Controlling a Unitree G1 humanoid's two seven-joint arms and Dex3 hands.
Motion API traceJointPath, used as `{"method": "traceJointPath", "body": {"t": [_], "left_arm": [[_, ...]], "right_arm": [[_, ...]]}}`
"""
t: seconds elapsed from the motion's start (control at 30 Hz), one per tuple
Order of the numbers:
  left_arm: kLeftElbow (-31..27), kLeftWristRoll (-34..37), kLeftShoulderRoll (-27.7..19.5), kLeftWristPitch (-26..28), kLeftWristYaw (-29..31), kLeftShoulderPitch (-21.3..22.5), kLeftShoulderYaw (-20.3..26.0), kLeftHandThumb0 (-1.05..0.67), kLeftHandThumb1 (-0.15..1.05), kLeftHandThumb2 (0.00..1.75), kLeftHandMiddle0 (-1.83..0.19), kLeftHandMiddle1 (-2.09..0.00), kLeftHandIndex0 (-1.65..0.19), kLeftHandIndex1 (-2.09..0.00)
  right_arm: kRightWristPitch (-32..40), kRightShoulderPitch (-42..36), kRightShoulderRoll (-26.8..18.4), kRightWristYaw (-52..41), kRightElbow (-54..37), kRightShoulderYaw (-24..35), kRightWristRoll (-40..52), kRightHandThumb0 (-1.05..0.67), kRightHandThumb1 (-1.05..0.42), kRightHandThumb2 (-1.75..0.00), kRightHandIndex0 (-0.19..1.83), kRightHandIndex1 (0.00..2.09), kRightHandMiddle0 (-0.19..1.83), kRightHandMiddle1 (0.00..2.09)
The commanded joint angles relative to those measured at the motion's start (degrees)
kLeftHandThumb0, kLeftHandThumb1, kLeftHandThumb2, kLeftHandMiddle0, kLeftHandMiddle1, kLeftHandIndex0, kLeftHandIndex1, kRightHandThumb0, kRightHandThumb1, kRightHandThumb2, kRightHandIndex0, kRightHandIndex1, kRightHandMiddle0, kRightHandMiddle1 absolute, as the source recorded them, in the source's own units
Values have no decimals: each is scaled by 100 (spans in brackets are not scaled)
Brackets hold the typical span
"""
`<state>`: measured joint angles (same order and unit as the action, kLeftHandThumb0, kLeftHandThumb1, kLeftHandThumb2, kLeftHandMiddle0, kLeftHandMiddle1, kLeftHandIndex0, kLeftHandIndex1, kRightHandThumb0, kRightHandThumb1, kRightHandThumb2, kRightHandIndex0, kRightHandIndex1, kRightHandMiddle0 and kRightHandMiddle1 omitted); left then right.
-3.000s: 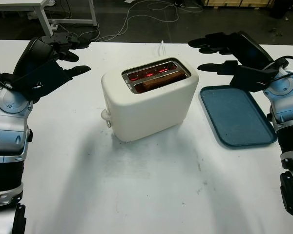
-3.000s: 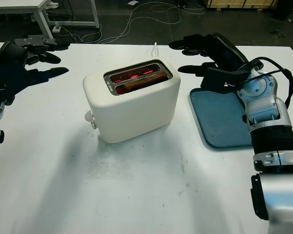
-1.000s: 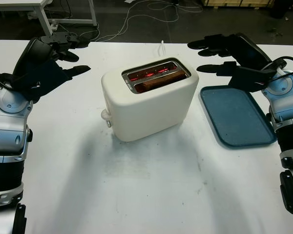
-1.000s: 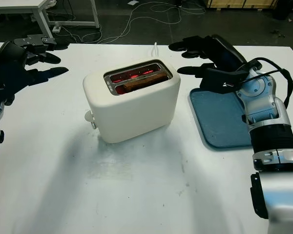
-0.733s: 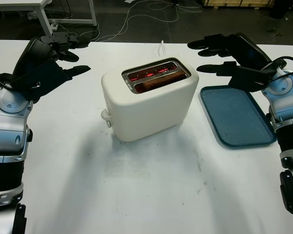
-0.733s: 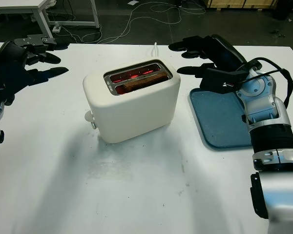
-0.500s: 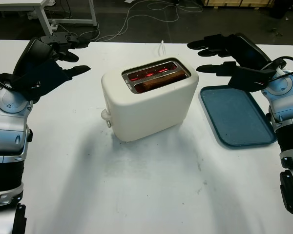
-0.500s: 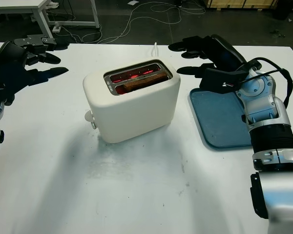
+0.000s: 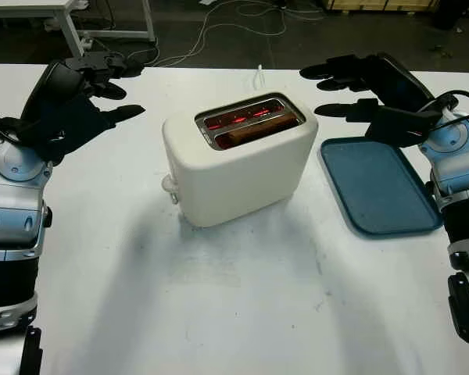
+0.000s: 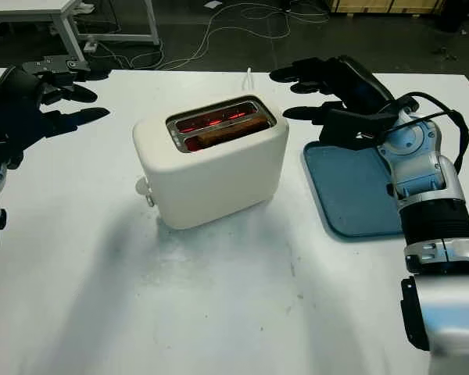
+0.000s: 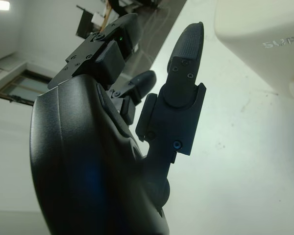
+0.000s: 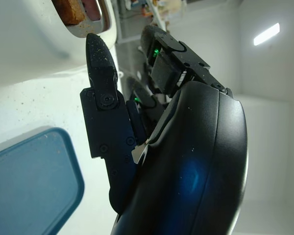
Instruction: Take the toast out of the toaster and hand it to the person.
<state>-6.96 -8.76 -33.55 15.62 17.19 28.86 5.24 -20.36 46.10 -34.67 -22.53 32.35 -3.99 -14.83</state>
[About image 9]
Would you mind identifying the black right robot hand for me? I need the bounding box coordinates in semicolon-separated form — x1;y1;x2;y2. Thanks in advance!
299;52;435;123

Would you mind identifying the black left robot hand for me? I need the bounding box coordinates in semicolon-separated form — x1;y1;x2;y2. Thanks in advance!
21;52;148;130

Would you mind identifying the brown toast slice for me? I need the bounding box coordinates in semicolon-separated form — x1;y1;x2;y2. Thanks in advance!
224;112;299;149

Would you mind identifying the white two-slot toaster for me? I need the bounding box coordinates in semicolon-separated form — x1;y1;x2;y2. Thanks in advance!
161;91;320;228

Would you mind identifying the wooden crate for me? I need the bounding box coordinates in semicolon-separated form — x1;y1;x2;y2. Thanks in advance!
326;0;442;12

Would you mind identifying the blue plastic tray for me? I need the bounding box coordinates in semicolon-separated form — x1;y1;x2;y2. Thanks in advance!
318;136;444;238

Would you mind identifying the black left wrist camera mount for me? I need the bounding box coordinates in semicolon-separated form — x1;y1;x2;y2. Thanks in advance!
21;97;117;164

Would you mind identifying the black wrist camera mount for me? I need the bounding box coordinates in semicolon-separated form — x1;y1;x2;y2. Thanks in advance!
364;107;439;150
21;97;117;164

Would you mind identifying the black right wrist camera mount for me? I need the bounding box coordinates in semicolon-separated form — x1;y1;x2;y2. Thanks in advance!
364;107;439;150

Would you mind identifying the white table frame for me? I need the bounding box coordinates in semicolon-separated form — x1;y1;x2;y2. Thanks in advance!
0;0;156;60

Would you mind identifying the white toaster power cord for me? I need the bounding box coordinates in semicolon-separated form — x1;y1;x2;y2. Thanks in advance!
252;63;267;95

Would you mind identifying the white floor cable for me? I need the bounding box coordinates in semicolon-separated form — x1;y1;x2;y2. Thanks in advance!
155;0;326;70

